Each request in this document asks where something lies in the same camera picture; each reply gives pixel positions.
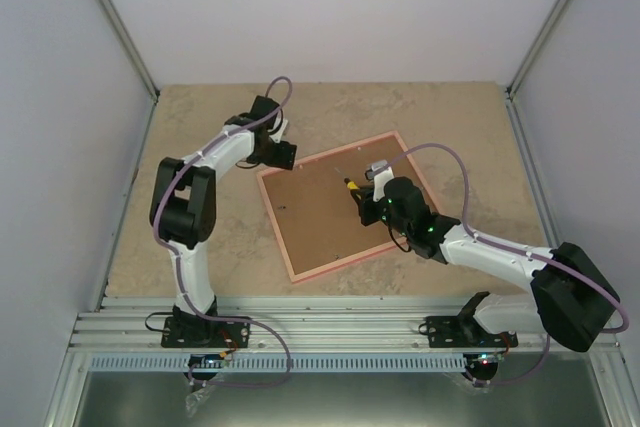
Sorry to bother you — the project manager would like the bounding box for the metal sheet front panel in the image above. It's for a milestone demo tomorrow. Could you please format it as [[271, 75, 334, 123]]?
[[46, 352, 639, 426]]

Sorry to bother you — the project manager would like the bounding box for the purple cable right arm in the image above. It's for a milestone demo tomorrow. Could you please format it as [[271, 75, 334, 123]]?
[[384, 143, 631, 388]]

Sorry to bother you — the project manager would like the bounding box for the yellow black pen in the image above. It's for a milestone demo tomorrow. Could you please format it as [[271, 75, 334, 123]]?
[[334, 167, 359, 199]]

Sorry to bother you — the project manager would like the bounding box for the aluminium corner post left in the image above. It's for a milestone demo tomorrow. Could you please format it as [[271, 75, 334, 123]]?
[[96, 0, 160, 102]]

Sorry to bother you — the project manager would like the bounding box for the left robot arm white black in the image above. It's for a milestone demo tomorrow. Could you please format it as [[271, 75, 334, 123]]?
[[149, 95, 297, 346]]

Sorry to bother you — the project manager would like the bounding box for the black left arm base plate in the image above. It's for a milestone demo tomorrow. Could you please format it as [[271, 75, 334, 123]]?
[[160, 317, 250, 350]]

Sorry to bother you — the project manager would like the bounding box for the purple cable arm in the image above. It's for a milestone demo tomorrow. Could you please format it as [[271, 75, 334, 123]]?
[[152, 76, 295, 388], [384, 143, 631, 388]]

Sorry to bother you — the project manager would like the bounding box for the pink picture frame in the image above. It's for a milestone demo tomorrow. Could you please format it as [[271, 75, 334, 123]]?
[[255, 130, 441, 285]]

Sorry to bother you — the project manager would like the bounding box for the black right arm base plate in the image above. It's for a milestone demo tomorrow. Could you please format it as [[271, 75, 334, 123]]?
[[418, 316, 519, 349]]

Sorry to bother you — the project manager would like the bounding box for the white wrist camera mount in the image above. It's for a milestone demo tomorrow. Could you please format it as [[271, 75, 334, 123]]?
[[365, 160, 394, 202], [270, 117, 289, 142]]

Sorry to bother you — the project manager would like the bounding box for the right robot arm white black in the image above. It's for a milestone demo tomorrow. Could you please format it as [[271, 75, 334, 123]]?
[[347, 172, 620, 352]]

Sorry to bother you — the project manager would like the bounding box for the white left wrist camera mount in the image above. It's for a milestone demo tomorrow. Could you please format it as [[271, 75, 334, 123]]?
[[270, 117, 289, 142]]

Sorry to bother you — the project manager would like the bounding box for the aluminium corner post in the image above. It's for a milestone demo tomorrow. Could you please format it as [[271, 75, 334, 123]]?
[[96, 0, 160, 102], [505, 0, 573, 101]]

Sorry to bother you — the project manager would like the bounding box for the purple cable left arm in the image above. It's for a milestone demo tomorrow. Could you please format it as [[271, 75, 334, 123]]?
[[152, 76, 295, 388]]

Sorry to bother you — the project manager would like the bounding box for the grey slotted cable duct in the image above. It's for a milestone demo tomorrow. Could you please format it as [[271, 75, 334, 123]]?
[[88, 353, 503, 373]]

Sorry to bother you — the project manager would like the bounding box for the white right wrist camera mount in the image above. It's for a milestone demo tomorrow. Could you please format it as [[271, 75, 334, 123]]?
[[365, 160, 394, 202]]

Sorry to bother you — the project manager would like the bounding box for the aluminium rail front beam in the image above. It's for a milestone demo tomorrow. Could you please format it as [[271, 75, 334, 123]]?
[[68, 296, 621, 354]]

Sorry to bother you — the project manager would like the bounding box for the aluminium corner post right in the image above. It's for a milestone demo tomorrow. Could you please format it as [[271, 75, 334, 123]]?
[[505, 0, 573, 101]]

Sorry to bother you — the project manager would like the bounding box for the aluminium side rail right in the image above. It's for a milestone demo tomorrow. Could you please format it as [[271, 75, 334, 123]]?
[[504, 91, 586, 311]]

